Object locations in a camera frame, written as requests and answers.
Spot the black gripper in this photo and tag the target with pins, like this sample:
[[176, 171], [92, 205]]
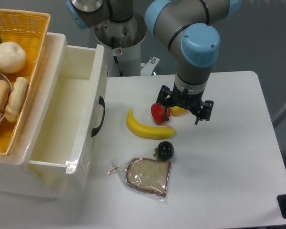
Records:
[[187, 99]]

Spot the dark purple mangosteen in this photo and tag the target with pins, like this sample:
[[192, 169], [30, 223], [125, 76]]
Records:
[[164, 151]]

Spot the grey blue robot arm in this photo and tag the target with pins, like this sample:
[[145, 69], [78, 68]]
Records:
[[184, 28]]

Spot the red bell pepper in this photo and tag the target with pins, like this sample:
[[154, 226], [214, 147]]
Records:
[[159, 114]]

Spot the yellow banana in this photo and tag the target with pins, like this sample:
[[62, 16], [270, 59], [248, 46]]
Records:
[[147, 131]]

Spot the bagged bread slice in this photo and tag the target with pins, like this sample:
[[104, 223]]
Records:
[[145, 176]]

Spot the open white drawer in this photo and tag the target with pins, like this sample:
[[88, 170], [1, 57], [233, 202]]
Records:
[[63, 150]]

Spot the pale bread roll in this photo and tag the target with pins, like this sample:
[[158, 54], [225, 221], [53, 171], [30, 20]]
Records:
[[15, 99]]

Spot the yellow wicker basket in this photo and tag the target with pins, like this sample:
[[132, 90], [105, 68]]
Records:
[[28, 29]]

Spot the white round fruit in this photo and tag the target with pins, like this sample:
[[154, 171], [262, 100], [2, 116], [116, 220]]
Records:
[[12, 57]]

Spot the white plastic drawer unit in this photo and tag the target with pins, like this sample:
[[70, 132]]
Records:
[[16, 174]]

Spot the grey round plate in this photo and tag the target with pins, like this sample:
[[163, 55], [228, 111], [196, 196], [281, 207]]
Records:
[[1, 95]]

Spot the white metal bracket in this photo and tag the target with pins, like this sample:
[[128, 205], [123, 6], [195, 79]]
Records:
[[149, 68]]

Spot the black drawer handle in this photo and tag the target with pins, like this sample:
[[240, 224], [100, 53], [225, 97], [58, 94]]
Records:
[[100, 117]]

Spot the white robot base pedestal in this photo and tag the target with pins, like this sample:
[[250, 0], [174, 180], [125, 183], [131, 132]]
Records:
[[122, 45]]

